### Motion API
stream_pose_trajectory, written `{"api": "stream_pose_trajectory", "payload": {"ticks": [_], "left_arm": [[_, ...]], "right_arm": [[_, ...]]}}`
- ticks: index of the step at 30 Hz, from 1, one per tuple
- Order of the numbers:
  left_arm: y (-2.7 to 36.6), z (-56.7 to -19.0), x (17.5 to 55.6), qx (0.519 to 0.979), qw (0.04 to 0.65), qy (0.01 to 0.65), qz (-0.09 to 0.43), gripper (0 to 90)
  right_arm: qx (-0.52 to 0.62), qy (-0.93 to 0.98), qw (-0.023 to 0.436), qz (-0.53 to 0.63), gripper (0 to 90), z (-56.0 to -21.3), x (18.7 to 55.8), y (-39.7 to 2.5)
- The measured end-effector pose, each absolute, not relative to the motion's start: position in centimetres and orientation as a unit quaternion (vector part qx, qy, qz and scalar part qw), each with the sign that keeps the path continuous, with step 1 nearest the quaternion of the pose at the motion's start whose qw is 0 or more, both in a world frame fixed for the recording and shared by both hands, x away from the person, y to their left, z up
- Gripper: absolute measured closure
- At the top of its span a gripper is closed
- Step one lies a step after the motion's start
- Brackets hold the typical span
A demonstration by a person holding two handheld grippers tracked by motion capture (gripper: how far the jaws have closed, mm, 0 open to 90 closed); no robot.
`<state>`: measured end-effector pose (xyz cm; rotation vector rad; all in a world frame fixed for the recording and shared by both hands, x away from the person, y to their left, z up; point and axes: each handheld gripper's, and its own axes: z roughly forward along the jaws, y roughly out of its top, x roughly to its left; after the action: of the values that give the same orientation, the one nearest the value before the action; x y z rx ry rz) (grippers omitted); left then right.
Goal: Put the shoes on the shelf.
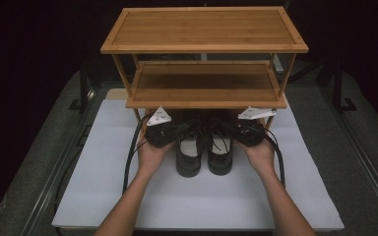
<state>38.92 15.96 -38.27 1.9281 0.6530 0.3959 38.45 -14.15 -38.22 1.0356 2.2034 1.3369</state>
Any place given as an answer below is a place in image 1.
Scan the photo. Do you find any person's right hand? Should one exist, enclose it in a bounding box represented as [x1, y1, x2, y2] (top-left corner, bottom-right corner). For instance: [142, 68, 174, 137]
[236, 139, 276, 180]

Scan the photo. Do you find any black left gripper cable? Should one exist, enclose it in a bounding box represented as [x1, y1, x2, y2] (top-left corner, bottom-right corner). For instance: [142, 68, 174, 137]
[122, 112, 153, 197]

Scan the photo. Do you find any metal frame rail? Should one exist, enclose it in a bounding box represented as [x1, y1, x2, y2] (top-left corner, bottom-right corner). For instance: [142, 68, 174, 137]
[19, 88, 107, 236]
[319, 87, 378, 224]

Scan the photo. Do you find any black lace-up leather shoe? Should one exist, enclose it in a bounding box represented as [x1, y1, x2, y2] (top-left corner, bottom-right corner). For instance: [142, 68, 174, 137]
[206, 109, 234, 176]

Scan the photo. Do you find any wooden three-tier shoe rack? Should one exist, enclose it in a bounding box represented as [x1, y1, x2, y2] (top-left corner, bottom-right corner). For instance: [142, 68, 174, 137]
[99, 6, 309, 145]

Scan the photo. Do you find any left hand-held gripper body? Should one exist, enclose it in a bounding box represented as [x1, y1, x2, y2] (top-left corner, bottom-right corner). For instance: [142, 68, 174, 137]
[144, 106, 178, 148]

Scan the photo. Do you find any black metal stand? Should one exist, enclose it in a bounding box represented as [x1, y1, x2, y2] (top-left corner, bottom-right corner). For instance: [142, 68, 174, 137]
[68, 62, 95, 114]
[332, 62, 358, 114]

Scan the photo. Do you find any person's left hand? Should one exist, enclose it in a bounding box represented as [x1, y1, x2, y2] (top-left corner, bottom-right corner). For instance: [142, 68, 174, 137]
[137, 137, 175, 180]

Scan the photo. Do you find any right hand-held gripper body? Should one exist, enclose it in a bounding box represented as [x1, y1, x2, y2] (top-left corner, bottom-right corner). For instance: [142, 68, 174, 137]
[232, 105, 278, 148]

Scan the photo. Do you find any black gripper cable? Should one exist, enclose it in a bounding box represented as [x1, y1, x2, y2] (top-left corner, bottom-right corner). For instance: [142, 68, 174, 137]
[122, 112, 153, 197]
[263, 128, 286, 190]

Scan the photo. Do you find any black slip-on leather shoe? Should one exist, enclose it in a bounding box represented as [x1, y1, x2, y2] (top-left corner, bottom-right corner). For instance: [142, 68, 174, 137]
[175, 109, 207, 178]

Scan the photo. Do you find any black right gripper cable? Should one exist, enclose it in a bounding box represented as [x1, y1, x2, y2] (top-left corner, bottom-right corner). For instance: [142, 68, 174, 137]
[263, 128, 286, 190]

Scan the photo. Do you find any white table mat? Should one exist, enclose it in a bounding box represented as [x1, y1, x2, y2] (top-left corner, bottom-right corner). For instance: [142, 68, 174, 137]
[51, 97, 345, 231]

